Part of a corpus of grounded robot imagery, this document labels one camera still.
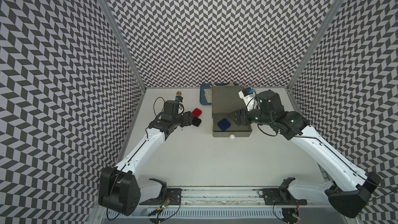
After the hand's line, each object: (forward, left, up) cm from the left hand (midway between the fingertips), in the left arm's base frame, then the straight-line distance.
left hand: (187, 116), depth 83 cm
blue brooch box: (-4, -20, -1) cm, 20 cm away
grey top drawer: (-7, -25, -3) cm, 26 cm away
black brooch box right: (+7, -4, -17) cm, 19 cm away
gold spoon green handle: (+2, +3, +14) cm, 14 cm away
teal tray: (+26, -8, -16) cm, 32 cm away
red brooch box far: (+15, -4, -18) cm, 24 cm away
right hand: (-8, -23, +12) cm, 27 cm away
